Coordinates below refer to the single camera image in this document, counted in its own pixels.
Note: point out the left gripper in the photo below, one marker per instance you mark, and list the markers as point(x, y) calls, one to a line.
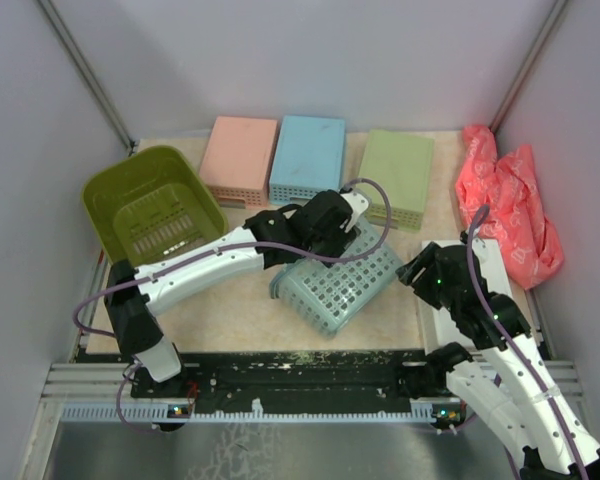
point(342, 241)

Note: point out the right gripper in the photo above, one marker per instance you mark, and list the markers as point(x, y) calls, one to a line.
point(407, 272)

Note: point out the teal perforated basket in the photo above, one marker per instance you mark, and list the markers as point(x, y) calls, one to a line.
point(327, 297)

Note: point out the white perforated tray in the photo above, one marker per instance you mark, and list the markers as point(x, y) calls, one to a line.
point(439, 327)

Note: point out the blue perforated tray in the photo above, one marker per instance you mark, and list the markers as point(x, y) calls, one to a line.
point(308, 159)

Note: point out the light green perforated tray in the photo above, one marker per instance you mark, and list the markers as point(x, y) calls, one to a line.
point(401, 164)

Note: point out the pink perforated tray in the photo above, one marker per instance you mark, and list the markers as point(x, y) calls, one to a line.
point(237, 162)

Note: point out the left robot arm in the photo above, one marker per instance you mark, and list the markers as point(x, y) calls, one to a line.
point(136, 296)

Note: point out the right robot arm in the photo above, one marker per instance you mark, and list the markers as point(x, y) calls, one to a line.
point(526, 409)

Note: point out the red plastic bag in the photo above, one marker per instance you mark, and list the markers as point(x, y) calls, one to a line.
point(529, 243)

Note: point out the olive green plastic tub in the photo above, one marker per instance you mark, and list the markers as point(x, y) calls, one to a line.
point(152, 206)

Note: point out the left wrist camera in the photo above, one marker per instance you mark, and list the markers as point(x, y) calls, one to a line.
point(359, 204)

